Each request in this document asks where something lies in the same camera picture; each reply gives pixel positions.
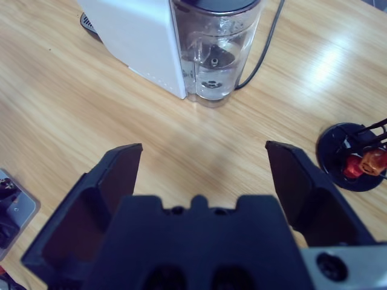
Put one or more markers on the white capsule coffee machine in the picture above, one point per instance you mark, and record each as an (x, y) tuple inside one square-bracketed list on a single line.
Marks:
[(136, 36)]

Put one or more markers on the red coffee capsule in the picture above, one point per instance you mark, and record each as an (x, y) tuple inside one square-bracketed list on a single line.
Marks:
[(352, 169)]

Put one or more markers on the black capsule holder with rods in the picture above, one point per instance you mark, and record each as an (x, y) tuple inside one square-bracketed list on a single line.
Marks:
[(332, 151)]

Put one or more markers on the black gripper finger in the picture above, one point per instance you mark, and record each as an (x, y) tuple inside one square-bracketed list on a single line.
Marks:
[(75, 217), (314, 205)]

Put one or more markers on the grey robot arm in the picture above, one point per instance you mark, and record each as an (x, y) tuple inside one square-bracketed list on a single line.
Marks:
[(362, 266)]

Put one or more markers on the grey metal device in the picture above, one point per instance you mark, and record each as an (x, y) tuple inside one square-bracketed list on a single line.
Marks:
[(28, 208)]

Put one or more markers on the silver drip tray grate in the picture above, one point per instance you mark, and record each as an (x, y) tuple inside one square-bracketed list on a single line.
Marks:
[(87, 22)]

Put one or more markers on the orange coffee capsule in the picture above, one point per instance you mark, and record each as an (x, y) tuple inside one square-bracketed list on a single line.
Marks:
[(372, 161)]

